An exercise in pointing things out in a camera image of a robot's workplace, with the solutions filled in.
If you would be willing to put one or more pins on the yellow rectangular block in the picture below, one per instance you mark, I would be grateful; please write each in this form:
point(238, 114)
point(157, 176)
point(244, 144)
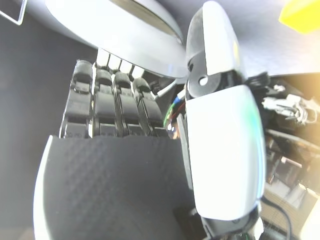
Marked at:
point(300, 15)

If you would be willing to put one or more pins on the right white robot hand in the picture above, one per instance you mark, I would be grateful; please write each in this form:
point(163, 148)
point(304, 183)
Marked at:
point(112, 180)

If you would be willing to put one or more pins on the spare white robot hand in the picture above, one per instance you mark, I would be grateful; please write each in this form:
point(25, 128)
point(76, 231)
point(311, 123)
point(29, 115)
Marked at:
point(287, 105)

